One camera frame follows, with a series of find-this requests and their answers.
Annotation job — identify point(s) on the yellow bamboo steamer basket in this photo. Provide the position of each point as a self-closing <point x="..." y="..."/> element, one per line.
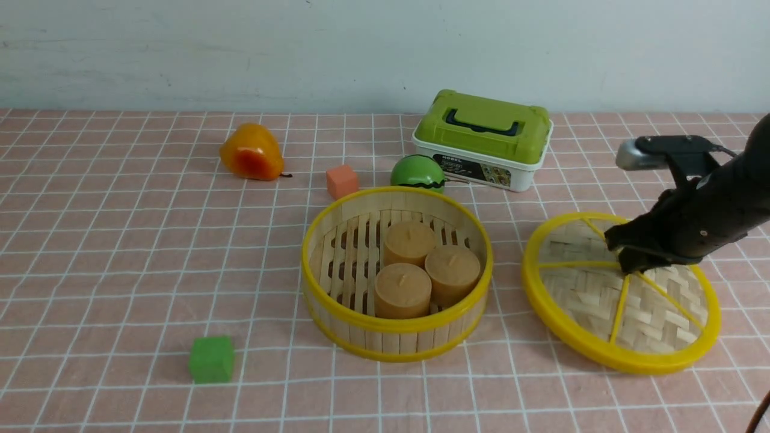
<point x="341" y="257"/>

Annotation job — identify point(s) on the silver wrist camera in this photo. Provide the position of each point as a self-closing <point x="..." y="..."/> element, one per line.
<point x="686" y="156"/>

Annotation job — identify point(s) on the green foam cube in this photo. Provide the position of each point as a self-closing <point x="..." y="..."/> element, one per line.
<point x="212" y="360"/>

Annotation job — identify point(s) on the green toy watermelon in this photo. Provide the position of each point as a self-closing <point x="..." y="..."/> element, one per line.
<point x="418" y="171"/>

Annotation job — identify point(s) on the orange foam cube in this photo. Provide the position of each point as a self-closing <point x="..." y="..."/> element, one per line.
<point x="341" y="181"/>

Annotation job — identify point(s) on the orange toy pear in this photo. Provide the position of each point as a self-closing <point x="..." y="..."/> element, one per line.
<point x="253" y="153"/>

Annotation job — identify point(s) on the green lidded white toolbox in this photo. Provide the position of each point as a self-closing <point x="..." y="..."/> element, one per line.
<point x="487" y="141"/>

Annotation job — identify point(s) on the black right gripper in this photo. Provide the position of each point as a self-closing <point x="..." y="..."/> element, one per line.
<point x="687" y="224"/>

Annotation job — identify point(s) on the pink grid tablecloth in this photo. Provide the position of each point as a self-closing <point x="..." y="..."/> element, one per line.
<point x="124" y="238"/>

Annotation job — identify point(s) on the tan bun right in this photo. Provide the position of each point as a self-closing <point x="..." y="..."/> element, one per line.
<point x="454" y="271"/>

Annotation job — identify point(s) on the yellow woven steamer lid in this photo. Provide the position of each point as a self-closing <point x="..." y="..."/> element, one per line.
<point x="653" y="323"/>

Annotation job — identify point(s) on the tan bun back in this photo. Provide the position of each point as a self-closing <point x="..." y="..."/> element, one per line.
<point x="408" y="241"/>

